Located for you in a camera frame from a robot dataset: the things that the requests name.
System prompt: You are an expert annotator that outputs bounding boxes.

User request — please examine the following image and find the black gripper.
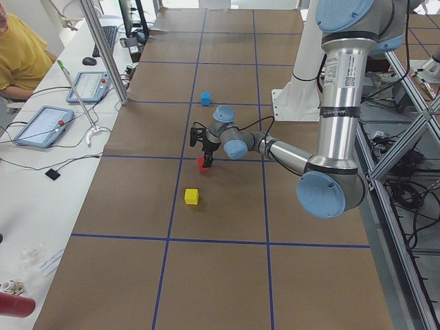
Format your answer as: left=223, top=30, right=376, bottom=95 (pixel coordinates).
left=202, top=135, right=220, bottom=168

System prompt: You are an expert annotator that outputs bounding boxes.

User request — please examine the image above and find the red cube block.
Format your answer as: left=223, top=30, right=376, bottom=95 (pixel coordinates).
left=197, top=157, right=210, bottom=173

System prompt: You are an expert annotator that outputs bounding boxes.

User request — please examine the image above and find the yellow cube block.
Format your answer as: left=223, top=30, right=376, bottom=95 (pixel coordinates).
left=184, top=188, right=199, bottom=205

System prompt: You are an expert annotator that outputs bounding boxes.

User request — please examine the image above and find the blue cube block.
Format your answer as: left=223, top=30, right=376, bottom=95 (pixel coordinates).
left=200, top=92, right=211, bottom=106

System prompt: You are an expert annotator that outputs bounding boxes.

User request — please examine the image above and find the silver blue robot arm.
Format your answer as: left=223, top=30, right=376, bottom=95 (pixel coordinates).
left=190, top=1, right=411, bottom=219

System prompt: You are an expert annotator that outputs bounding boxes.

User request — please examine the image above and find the blue teach pendant far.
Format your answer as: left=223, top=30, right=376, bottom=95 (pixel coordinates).
left=73, top=71, right=111, bottom=103

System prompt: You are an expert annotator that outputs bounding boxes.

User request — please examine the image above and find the blue teach pendant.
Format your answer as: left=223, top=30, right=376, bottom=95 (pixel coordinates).
left=73, top=71, right=111, bottom=103
left=13, top=106, right=74, bottom=149

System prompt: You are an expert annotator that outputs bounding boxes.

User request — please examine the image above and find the black computer mouse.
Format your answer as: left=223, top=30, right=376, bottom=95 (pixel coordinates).
left=82, top=57, right=97, bottom=66

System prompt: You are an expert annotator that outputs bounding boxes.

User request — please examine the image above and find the small black square pad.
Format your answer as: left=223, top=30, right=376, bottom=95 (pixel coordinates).
left=45, top=168, right=61, bottom=181

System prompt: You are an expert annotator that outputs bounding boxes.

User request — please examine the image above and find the black keyboard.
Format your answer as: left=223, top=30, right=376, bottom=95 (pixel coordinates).
left=92, top=25, right=118, bottom=58

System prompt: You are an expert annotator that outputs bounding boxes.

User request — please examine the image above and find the blue teach pendant near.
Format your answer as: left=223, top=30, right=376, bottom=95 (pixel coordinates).
left=13, top=106, right=74, bottom=149

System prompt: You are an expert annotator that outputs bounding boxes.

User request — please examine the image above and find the person in yellow shirt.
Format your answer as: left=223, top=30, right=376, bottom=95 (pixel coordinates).
left=1, top=4, right=57, bottom=100

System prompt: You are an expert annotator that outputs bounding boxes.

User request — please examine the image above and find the red fire extinguisher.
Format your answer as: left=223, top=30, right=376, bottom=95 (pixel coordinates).
left=0, top=293, right=36, bottom=318

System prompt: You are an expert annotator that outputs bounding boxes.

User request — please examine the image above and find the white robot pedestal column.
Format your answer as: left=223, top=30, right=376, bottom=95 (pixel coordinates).
left=272, top=1, right=325, bottom=122

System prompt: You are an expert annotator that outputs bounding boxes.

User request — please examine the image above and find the grabber stick green handle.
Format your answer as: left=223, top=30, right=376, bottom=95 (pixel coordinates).
left=57, top=60, right=111, bottom=147

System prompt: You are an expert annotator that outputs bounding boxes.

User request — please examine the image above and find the aluminium frame post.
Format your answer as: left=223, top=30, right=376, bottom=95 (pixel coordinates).
left=79, top=0, right=129, bottom=105

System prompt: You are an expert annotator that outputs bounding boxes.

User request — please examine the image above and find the aluminium truss frame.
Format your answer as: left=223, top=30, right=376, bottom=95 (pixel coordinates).
left=356, top=43, right=439, bottom=329

